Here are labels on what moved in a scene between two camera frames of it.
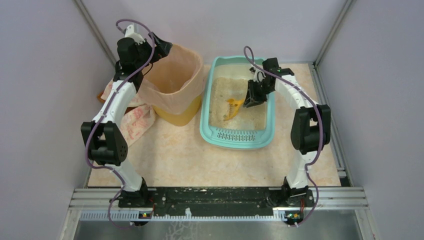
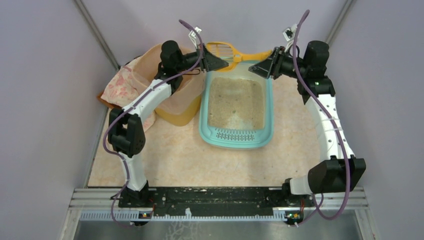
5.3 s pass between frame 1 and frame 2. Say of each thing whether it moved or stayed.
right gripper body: moved
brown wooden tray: stayed
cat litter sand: stayed
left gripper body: moved
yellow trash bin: stayed
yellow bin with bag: stayed
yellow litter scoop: moved
